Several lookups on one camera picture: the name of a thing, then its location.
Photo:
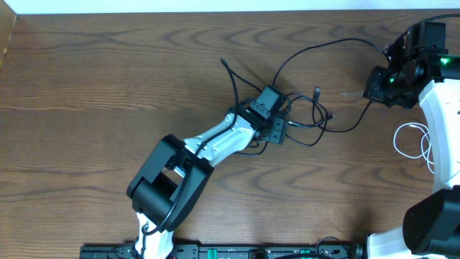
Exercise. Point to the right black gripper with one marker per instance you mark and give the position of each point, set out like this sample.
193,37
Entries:
371,90

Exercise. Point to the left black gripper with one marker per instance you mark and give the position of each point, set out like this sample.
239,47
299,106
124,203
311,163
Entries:
279,136

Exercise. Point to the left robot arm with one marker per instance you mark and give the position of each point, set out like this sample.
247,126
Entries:
174,175

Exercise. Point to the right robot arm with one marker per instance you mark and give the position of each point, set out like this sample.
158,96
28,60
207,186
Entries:
430,229

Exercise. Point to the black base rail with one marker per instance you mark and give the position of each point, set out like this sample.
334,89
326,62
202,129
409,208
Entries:
355,251

